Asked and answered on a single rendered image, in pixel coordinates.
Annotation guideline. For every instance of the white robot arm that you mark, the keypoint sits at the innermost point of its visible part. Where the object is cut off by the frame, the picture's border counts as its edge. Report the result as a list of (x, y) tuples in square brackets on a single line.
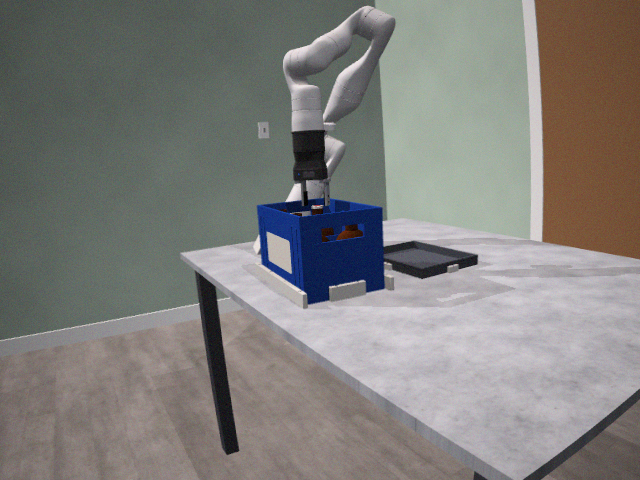
[(347, 94)]

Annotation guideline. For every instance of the blue bottle crate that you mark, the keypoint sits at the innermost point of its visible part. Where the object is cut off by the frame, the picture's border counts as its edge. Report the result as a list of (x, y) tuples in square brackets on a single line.
[(292, 247)]

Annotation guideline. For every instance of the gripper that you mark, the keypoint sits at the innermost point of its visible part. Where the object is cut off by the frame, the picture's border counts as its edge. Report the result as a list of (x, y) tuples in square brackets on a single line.
[(308, 130)]

